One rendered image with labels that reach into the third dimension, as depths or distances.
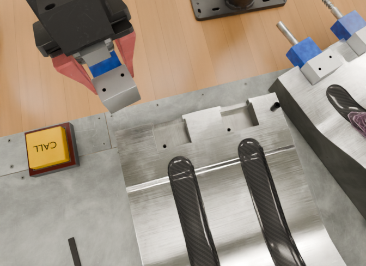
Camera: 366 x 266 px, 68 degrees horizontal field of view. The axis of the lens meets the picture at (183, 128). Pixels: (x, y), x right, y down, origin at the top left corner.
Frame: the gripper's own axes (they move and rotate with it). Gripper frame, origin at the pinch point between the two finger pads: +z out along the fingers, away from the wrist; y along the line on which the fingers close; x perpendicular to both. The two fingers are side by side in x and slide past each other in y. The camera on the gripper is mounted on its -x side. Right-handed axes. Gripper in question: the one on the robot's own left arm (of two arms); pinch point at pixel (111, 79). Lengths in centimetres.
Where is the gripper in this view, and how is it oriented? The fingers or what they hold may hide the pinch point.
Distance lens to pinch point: 38.5
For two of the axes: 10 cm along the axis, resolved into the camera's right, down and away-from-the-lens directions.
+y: 8.8, -4.6, 1.3
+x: -4.3, -6.3, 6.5
